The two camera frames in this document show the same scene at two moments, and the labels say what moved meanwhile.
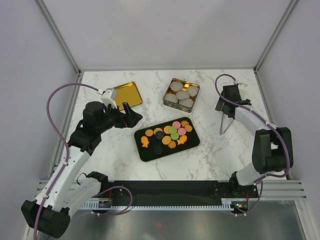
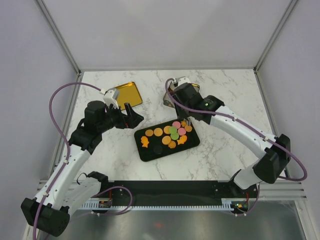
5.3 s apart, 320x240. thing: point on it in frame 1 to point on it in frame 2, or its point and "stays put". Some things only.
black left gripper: (129, 120) stays put
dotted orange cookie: (166, 140) stays put
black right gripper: (219, 106) to (180, 114)
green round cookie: (173, 130) stays put
